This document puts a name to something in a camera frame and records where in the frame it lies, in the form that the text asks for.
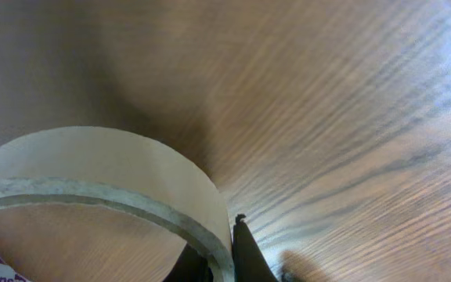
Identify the cream masking tape roll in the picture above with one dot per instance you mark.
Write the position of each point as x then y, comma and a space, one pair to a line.
125, 172

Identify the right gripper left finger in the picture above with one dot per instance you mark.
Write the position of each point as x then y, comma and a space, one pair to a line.
190, 267

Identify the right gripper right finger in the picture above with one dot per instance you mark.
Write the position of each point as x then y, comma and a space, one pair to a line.
249, 263

